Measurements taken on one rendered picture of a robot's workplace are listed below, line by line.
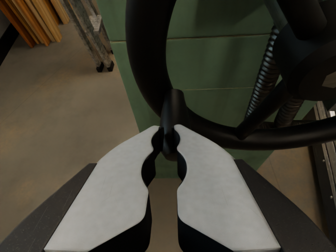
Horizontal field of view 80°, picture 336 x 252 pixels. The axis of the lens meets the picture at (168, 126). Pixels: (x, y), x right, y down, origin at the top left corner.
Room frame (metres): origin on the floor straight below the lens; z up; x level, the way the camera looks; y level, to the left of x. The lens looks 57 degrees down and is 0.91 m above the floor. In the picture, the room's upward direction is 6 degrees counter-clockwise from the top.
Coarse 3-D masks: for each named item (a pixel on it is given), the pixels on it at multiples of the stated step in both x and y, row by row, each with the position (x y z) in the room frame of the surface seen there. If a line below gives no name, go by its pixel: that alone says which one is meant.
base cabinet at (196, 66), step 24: (120, 48) 0.31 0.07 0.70; (168, 48) 0.30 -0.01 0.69; (192, 48) 0.30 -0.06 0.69; (216, 48) 0.29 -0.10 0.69; (240, 48) 0.29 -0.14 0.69; (264, 48) 0.29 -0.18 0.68; (120, 72) 0.31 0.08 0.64; (168, 72) 0.30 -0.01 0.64; (192, 72) 0.30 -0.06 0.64; (216, 72) 0.29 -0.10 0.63; (240, 72) 0.29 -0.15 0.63; (192, 96) 0.29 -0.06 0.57; (216, 96) 0.29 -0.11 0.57; (240, 96) 0.29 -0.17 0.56; (144, 120) 0.31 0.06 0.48; (216, 120) 0.29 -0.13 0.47; (240, 120) 0.28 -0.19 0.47; (264, 120) 0.28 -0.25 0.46; (168, 168) 0.30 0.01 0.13
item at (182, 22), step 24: (96, 0) 0.31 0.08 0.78; (120, 0) 0.31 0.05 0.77; (192, 0) 0.30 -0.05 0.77; (216, 0) 0.30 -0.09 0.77; (240, 0) 0.29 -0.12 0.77; (120, 24) 0.31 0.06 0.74; (192, 24) 0.30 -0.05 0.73; (216, 24) 0.29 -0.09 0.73; (240, 24) 0.29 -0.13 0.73; (264, 24) 0.29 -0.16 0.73
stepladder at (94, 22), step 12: (60, 0) 1.09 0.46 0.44; (72, 0) 1.08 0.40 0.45; (84, 0) 1.24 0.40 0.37; (72, 12) 1.11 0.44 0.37; (84, 12) 1.12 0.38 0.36; (96, 12) 1.29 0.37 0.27; (84, 24) 1.07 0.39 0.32; (96, 24) 1.17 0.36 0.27; (84, 36) 1.10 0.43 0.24; (96, 36) 1.11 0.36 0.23; (96, 48) 1.07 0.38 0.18; (96, 60) 1.09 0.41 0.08; (108, 60) 1.09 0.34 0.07
